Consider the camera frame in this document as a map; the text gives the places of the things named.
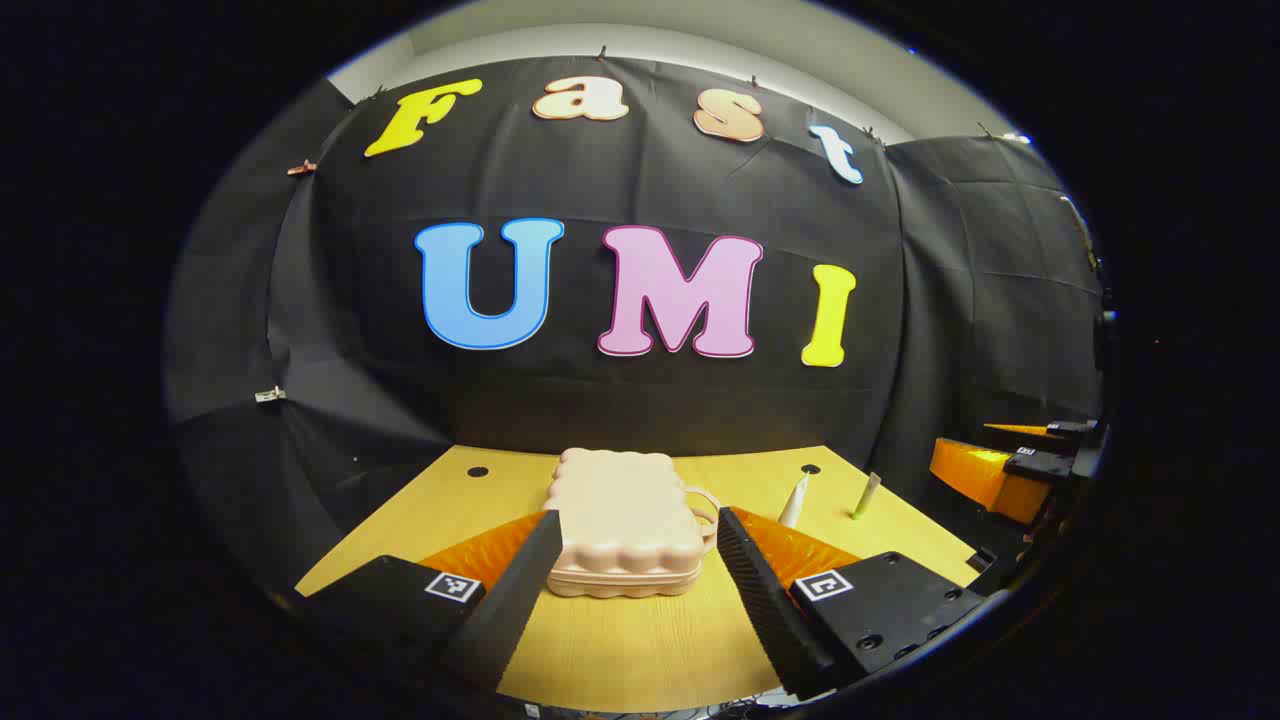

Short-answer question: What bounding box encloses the black backdrop cloth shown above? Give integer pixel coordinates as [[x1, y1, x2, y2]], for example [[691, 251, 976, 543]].
[[165, 55, 1111, 601]]

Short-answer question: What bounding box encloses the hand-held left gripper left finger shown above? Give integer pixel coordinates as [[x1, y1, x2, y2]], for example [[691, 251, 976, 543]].
[[295, 508, 566, 696]]

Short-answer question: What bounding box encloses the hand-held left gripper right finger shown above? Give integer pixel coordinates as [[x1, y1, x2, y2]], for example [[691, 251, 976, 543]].
[[715, 505, 991, 701]]

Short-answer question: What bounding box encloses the pink suitcase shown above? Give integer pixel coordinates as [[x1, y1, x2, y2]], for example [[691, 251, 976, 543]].
[[545, 447, 721, 599]]

